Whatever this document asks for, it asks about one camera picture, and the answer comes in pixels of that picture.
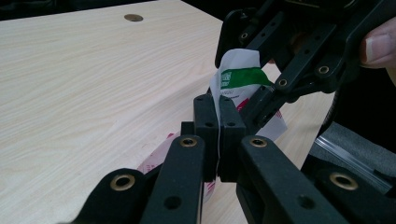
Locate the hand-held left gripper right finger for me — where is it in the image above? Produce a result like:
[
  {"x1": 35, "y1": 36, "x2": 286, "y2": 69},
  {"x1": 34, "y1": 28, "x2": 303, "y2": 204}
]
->
[{"x1": 219, "y1": 95, "x2": 349, "y2": 224}]

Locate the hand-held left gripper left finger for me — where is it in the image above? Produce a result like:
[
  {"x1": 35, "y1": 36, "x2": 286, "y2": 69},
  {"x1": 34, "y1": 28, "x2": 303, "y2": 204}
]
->
[{"x1": 139, "y1": 94, "x2": 219, "y2": 224}]

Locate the aluminium floor rail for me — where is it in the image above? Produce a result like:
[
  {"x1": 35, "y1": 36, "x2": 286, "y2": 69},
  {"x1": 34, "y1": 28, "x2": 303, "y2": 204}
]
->
[{"x1": 314, "y1": 135, "x2": 393, "y2": 191}]

